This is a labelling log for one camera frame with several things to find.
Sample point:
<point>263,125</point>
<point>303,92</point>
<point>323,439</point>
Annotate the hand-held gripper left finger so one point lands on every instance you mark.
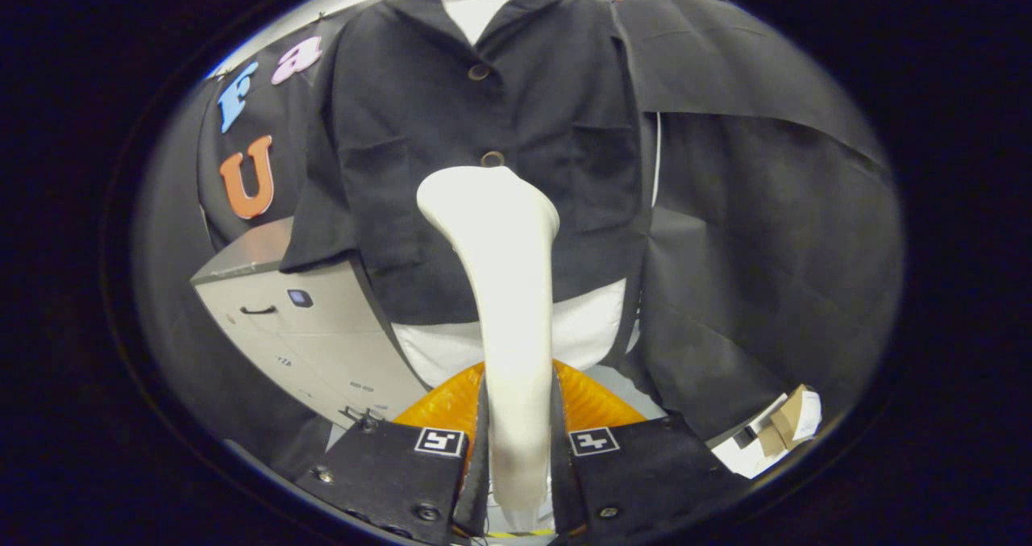
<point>480,465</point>

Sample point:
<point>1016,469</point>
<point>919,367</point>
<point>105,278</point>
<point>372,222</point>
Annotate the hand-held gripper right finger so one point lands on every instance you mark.
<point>562,473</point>

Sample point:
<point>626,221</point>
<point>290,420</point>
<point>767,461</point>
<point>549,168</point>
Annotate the black button jacket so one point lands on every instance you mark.
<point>403,127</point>

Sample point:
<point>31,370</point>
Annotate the white mannequin torso with stand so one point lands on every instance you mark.
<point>435,352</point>

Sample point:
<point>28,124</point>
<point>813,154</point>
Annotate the grey drawer cabinet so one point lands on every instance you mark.
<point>322,344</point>

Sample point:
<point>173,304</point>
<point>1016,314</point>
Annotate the small cardboard box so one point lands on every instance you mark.
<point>786,425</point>

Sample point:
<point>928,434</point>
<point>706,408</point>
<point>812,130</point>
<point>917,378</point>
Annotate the black backdrop cloth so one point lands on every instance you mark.
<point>766,247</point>

